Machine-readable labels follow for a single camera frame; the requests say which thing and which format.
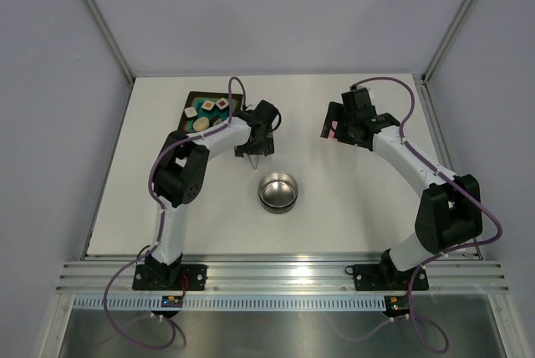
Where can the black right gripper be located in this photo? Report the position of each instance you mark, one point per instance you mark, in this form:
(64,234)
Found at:
(336,110)

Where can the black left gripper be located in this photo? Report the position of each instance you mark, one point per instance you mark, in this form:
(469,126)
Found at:
(264,148)

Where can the green sushi roll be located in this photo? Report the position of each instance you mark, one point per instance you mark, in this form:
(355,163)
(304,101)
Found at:
(215,120)

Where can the round cream rice cake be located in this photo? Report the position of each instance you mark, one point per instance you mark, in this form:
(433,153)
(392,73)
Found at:
(200,124)

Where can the steel tongs with pink tips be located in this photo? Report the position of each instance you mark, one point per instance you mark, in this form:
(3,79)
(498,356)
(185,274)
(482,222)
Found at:
(254,161)

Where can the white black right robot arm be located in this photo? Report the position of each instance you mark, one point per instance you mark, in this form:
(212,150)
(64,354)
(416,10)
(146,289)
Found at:
(447,215)

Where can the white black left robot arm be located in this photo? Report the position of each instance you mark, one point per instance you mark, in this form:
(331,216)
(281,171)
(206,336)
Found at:
(177,176)

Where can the pink lunch box lid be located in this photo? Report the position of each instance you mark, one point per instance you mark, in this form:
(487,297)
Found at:
(333,130)

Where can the round steel lunch box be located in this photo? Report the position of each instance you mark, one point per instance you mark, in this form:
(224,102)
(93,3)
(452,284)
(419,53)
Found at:
(278,192)

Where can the red centre sushi roll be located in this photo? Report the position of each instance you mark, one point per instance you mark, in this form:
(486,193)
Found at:
(222,104)

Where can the orange centre sushi roll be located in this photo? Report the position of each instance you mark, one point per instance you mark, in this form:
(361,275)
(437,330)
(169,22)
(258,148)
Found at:
(207,105)

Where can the black teal square plate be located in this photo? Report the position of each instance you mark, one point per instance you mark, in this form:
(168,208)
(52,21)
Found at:
(195,99)

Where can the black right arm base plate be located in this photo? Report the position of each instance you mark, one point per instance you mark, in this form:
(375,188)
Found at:
(371,277)

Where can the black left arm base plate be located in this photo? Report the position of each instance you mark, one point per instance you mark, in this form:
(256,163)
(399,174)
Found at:
(196,276)

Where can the aluminium front rail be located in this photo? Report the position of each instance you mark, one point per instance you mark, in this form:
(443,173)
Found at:
(449,277)

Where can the right aluminium frame post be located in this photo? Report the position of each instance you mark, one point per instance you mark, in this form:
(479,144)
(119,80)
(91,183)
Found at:
(454,26)

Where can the aluminium frame post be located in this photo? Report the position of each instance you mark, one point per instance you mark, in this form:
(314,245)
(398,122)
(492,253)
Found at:
(454,26)
(110,41)

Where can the left aluminium frame post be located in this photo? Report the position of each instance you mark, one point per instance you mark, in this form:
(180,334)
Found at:
(110,41)

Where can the white slotted cable duct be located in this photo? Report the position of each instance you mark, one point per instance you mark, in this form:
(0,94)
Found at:
(227,303)

